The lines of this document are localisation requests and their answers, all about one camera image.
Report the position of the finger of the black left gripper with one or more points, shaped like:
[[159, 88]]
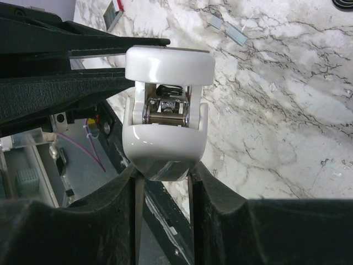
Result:
[[51, 38], [27, 98]]

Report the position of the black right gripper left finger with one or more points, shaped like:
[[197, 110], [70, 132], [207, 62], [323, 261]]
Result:
[[101, 228]]

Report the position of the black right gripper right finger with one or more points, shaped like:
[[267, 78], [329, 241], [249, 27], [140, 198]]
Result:
[[229, 229]]

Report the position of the white stapler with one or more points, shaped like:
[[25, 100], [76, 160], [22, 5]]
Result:
[[165, 124]]

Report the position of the open staple box tray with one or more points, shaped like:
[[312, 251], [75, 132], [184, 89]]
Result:
[[112, 14]]

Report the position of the staple strip near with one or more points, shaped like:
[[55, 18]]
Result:
[[215, 22]]

